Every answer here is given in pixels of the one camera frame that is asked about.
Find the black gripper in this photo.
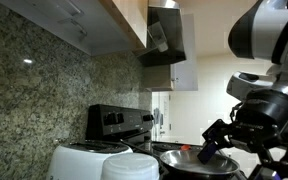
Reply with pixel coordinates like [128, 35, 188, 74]
[197, 90, 288, 164]

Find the orange square lid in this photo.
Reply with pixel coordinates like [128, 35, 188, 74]
[180, 145, 191, 150]

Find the robot arm silver black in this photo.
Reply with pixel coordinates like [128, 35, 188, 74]
[198, 0, 288, 163]

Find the white wipes container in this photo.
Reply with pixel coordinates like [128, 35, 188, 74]
[101, 153, 160, 180]

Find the steel frying pan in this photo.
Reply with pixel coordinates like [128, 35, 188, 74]
[122, 140, 242, 180]

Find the far upper cabinet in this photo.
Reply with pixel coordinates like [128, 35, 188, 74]
[143, 14, 198, 92]

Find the black stove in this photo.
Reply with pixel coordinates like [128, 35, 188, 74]
[85, 103, 249, 180]

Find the black range hood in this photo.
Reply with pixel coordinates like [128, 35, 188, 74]
[134, 0, 186, 67]

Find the white toaster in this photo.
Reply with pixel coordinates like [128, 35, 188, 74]
[46, 140, 132, 180]

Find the grey upper cabinet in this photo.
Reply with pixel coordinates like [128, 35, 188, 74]
[0, 0, 148, 56]

